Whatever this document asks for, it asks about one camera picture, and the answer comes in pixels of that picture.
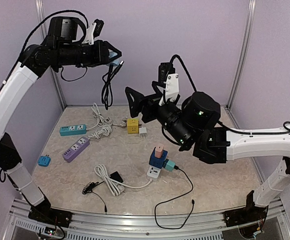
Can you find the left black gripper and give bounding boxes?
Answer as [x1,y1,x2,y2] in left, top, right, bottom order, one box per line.
[56,38,121,67]

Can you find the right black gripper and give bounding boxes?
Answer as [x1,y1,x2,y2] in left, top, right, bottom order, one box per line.
[125,80,195,148]

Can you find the black USB cable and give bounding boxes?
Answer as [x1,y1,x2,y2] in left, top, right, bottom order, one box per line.
[101,59,125,111]

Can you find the pink plug adapter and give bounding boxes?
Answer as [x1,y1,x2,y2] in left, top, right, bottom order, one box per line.
[154,143,164,158]

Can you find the dark blue cube socket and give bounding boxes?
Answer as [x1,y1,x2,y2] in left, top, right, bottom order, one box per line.
[149,149,168,169]

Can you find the teal plug adapter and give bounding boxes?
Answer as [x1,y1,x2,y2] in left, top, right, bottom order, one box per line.
[163,159,176,172]

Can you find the white power strip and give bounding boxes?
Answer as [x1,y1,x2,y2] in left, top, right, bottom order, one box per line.
[146,165,161,182]

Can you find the thin black charging cable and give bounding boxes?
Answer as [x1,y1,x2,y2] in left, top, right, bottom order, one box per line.
[154,164,195,230]

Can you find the light blue plug adapter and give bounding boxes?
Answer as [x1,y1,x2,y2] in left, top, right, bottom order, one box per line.
[107,50,122,67]

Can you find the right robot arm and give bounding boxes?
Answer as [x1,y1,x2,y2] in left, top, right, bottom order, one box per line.
[125,61,290,227]

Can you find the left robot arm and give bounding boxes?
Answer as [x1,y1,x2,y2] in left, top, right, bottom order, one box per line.
[0,10,122,229]

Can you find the white plug adapter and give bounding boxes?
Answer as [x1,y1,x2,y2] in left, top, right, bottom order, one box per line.
[139,127,147,138]

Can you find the yellow cube socket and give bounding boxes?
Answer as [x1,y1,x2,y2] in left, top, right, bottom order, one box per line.
[127,118,139,134]

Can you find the purple power strip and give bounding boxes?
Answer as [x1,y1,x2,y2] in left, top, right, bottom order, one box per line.
[62,136,90,163]

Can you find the teal power strip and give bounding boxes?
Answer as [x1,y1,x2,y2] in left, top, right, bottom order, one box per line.
[59,124,87,137]

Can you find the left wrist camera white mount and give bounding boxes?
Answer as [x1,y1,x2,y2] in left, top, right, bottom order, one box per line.
[82,19,104,45]

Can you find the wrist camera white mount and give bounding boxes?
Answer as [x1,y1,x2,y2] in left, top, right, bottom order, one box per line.
[82,19,104,45]
[158,62,180,106]

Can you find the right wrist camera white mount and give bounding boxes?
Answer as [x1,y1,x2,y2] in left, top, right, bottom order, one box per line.
[158,62,180,106]

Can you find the left aluminium corner post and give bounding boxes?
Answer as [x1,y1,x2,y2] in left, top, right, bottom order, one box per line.
[34,0,66,110]

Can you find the aluminium corner post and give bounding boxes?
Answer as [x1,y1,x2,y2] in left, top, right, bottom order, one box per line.
[226,0,257,111]
[34,0,66,110]

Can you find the black power adapter with cable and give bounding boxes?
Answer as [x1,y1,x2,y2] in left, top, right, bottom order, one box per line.
[82,171,123,213]

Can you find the white coiled power cords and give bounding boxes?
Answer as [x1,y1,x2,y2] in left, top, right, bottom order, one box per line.
[86,102,153,196]

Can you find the right aluminium corner post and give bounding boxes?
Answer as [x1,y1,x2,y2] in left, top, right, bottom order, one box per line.
[226,0,257,111]

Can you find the aluminium front rail frame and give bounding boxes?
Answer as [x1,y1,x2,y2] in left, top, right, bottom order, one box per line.
[1,198,290,240]

